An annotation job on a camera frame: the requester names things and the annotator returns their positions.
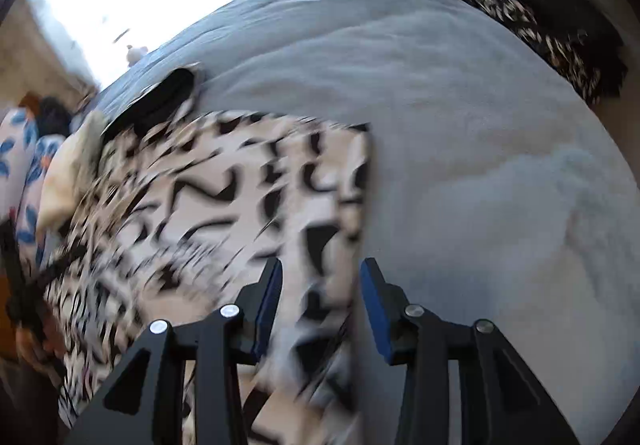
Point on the black crumpled cloth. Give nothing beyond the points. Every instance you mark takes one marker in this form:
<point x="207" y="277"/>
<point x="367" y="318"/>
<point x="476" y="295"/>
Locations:
<point x="52" y="117"/>

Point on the beige curtain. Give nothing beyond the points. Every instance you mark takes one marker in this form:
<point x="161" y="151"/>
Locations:
<point x="35" y="50"/>

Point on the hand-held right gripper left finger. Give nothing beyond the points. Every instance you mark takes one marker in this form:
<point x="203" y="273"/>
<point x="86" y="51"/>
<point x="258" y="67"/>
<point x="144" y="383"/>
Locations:
<point x="267" y="310"/>

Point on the cream folded sweater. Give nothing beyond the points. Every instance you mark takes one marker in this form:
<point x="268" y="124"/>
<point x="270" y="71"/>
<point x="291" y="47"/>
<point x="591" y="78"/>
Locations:
<point x="65" y="175"/>

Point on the black white patterned hanging clothing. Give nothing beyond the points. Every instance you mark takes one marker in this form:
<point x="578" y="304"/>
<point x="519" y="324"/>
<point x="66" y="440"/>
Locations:
<point x="545" y="45"/>

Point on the white plush toy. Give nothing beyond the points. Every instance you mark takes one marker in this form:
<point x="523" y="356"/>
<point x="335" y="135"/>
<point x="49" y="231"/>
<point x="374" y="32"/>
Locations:
<point x="134" y="56"/>

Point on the black folded garment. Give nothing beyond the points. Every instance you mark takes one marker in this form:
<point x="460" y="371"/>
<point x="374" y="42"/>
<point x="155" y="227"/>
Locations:
<point x="160" y="95"/>

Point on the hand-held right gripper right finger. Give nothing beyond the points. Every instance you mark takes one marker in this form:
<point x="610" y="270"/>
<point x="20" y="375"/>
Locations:
<point x="372" y="305"/>

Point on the black and white printed garment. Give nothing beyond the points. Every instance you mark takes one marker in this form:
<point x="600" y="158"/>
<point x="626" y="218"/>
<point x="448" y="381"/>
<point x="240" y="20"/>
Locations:
<point x="200" y="205"/>

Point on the blue flower pillows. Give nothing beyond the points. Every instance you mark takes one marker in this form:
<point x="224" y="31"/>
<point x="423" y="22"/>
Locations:
<point x="25" y="165"/>

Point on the light blue plush blanket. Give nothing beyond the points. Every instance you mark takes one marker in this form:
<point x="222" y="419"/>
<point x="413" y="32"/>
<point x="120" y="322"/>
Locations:
<point x="450" y="125"/>

